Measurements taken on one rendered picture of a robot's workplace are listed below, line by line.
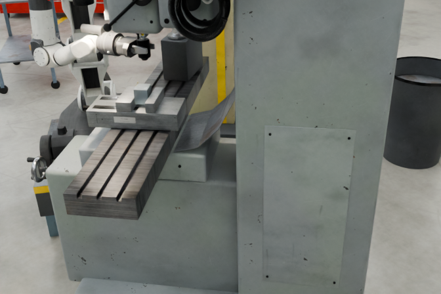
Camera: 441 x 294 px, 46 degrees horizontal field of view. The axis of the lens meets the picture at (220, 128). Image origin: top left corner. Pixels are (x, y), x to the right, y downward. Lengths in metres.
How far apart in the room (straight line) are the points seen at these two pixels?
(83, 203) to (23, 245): 1.47
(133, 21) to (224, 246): 0.96
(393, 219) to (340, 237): 1.18
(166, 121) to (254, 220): 0.49
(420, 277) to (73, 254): 1.65
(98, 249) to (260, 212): 0.77
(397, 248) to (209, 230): 1.19
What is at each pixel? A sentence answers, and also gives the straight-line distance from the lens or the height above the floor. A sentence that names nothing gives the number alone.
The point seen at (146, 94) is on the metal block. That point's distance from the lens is 1.92.
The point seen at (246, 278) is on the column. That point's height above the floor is 0.35.
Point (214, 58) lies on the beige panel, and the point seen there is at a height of 0.56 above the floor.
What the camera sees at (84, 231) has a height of 0.47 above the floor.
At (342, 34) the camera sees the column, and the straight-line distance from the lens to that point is 1.61.
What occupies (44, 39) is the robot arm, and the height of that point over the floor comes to 1.21.
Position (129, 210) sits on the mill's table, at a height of 0.91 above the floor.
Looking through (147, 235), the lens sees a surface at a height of 0.47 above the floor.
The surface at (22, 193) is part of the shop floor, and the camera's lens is 3.51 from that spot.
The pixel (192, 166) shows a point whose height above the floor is 0.83.
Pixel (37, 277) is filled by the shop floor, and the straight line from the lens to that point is 2.86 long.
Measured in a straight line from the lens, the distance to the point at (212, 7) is 1.73.
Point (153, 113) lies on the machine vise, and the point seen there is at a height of 1.03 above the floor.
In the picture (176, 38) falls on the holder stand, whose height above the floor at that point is 1.15.
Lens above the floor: 1.85
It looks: 28 degrees down
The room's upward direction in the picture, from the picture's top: 2 degrees counter-clockwise
